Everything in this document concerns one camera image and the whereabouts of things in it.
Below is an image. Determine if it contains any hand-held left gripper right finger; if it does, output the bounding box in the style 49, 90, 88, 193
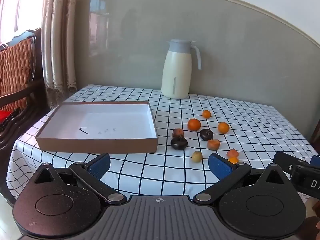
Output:
193, 153, 292, 203

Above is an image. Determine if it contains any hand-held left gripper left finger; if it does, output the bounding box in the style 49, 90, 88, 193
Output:
32, 152, 128, 205

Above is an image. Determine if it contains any brown cardboard box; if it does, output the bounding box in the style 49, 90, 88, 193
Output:
35, 101, 159, 153

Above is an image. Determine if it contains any dark brown round fruit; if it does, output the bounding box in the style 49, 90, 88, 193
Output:
170, 137, 189, 150
199, 128, 214, 141

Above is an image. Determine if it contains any white checkered tablecloth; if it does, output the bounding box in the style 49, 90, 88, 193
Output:
6, 84, 320, 203

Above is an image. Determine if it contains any cream thermos jug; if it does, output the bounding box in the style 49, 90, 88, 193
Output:
161, 39, 202, 99

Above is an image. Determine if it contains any red cloth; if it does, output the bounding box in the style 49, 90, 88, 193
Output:
0, 110, 15, 123

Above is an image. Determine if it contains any wooden chair with orange cushion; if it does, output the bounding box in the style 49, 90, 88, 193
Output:
0, 27, 52, 203

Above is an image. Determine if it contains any beige curtain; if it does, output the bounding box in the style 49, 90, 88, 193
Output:
41, 0, 78, 110

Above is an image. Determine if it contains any window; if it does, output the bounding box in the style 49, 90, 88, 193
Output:
0, 0, 46, 43

